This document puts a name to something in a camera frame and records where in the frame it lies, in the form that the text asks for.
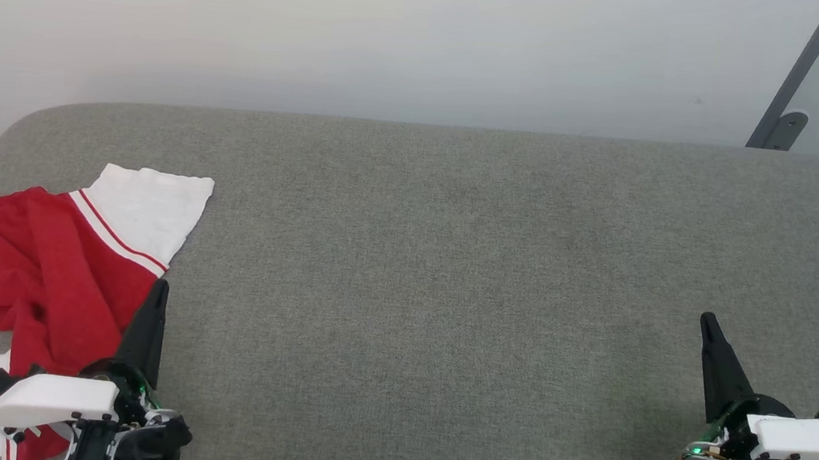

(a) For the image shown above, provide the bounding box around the grey fabric sofa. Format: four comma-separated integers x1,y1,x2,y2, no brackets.
0,76,819,460

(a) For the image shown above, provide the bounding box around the red and white garment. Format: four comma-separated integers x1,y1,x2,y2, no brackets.
0,153,216,460

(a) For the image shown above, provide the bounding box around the grey metal pole bracket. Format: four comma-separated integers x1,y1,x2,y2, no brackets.
745,0,819,155

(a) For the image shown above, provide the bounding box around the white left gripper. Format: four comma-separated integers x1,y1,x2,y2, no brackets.
0,263,184,450

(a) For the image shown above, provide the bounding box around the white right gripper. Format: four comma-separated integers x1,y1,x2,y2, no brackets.
683,310,819,460

